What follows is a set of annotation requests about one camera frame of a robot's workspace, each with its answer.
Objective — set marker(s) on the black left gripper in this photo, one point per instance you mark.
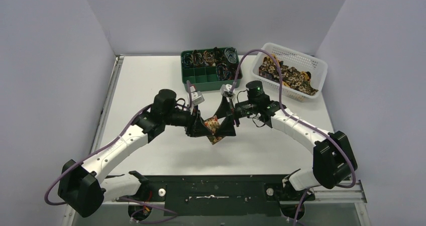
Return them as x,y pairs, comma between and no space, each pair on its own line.
192,124

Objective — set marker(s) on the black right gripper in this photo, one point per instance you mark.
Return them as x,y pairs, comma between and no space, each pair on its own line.
227,128

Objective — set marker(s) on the orange green patterned tie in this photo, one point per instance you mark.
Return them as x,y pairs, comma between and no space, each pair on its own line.
213,124

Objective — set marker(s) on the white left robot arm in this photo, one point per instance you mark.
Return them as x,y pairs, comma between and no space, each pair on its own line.
138,132

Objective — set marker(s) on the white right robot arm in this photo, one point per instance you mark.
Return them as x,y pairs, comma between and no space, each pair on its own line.
333,158

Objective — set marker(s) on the pile of patterned ties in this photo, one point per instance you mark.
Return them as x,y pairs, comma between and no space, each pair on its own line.
291,77

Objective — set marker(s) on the rolled blue red tie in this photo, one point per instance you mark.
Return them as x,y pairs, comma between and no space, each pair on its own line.
222,72

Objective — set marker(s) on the rolled dark red tie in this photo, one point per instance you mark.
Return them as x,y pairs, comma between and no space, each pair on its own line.
233,70

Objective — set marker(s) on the green divided organizer tray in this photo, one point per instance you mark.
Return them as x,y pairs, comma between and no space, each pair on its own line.
203,78

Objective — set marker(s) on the rolled dark patterned tie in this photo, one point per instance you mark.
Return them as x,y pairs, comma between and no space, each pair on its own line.
219,55

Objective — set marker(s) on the rolled tan patterned tie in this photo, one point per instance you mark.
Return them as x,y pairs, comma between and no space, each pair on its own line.
209,58

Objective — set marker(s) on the rolled light blue tie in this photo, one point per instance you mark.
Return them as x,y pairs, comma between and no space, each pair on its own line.
231,55

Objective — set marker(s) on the rolled brown patterned tie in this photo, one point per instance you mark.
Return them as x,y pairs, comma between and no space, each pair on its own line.
197,58

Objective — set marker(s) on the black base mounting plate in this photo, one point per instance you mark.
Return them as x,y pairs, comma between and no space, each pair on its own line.
203,195

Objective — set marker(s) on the rolled blue striped tie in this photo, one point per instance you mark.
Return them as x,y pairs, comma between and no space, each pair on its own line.
187,60

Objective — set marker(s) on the white plastic mesh basket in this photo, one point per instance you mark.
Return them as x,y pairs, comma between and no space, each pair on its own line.
302,62

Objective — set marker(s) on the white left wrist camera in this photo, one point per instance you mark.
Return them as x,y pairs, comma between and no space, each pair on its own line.
196,98

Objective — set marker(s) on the aluminium frame rail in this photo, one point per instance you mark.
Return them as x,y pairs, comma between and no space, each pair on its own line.
106,101

